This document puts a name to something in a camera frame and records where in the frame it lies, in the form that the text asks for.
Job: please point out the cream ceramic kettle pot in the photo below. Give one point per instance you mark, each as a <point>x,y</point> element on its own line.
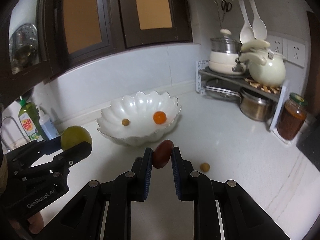
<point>264,65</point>

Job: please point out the cream pot with steamer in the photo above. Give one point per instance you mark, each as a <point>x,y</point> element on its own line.
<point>224,55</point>

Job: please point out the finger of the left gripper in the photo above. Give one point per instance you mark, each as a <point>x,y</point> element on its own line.
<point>26,155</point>
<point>60,164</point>

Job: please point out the black knife block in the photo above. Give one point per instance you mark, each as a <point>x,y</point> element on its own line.
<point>309,144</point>

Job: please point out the white metal corner shelf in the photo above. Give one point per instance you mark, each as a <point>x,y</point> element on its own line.
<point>203,74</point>

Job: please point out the orange tangerine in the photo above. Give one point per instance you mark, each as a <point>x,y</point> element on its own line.
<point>159,117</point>

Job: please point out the white scalloped ceramic bowl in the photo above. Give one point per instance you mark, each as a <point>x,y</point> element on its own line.
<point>139,109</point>

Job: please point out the white rice spoon left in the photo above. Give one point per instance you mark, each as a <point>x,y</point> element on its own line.
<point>246,33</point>

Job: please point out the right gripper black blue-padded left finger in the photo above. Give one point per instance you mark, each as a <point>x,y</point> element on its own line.
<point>103,210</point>

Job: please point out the wall power outlets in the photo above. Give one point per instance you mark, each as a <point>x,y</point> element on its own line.
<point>294,52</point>

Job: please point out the small tan longan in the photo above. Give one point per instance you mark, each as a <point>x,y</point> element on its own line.
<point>125,122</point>
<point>204,167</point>

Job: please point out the dark brown window frame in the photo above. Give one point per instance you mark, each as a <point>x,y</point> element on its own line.
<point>73,32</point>

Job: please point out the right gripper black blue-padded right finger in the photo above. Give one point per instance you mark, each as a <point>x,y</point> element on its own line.
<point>221,210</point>

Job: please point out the white pump bottle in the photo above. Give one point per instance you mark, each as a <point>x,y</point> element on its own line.
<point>46,124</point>

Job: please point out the black kitchen scissors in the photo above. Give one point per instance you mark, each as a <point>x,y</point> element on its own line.
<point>226,8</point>

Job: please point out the dark wooden cutting board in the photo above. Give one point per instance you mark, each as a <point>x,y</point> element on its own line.
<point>312,88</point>

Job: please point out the red grape tomato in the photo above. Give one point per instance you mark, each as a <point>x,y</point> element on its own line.
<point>161,155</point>

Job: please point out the green apple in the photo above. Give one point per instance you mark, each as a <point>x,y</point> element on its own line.
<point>74,135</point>

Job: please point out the stainless steel pot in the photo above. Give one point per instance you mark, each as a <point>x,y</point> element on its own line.
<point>255,106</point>

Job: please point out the steel steamer plate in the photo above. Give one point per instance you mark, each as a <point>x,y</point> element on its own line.
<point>23,46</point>

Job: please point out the chrome sink faucet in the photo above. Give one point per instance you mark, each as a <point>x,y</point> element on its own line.
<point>12,136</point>

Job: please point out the green dish soap bottle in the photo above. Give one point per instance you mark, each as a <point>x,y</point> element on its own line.
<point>30,121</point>

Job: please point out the glass jar red sauce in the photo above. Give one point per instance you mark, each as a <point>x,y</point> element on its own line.
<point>292,116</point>

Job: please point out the person hand holding gripper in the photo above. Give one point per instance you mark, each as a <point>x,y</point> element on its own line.
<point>31,226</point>

